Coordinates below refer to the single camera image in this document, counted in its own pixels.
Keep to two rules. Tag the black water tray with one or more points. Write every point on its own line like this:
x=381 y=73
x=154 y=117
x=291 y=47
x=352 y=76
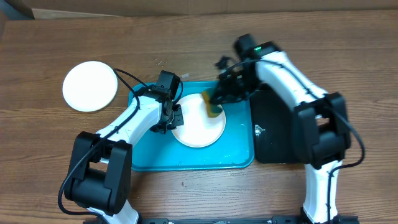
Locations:
x=272 y=121

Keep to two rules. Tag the brown cardboard backboard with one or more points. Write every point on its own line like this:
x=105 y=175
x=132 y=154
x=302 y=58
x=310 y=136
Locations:
x=14 y=9

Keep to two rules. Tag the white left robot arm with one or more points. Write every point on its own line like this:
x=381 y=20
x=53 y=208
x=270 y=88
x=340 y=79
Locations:
x=99 y=175

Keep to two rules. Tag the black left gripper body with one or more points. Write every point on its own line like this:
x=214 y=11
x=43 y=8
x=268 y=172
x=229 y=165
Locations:
x=177 y=120

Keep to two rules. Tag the turquoise plastic tray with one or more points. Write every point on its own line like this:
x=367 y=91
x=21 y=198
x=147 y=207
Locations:
x=234 y=149

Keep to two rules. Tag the orange green sponge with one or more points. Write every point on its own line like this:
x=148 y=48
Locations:
x=211 y=110

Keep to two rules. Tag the white plate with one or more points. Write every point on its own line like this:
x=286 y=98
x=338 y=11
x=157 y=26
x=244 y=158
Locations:
x=90 y=86
x=198 y=130

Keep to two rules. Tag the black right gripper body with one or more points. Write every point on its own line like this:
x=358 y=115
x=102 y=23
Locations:
x=224 y=92

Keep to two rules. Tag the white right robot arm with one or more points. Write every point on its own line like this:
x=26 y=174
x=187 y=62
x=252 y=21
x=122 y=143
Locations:
x=294 y=120

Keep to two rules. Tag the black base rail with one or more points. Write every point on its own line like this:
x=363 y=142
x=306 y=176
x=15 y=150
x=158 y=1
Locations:
x=273 y=220

